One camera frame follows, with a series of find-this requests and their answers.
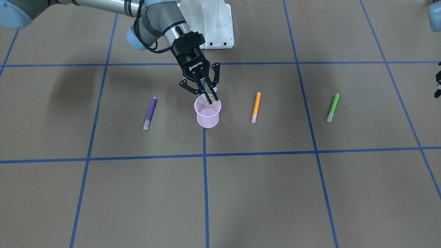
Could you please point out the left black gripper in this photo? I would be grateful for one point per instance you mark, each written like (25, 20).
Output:
(439, 78)

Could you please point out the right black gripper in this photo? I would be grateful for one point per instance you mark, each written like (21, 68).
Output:
(190, 57)

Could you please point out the green marker pen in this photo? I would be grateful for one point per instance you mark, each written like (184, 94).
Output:
(333, 108)

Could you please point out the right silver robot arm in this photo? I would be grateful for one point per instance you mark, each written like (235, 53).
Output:
(158, 26)

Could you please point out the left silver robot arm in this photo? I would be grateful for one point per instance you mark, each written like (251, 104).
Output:
(434, 15)

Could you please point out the pink mesh pen holder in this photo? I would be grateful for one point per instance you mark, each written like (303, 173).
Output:
(207, 115)

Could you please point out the orange marker pen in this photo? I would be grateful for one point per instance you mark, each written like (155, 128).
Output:
(256, 108)

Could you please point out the purple marker pen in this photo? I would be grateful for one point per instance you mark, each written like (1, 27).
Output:
(150, 113)

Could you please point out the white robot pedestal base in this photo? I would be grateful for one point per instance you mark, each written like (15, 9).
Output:
(213, 19)

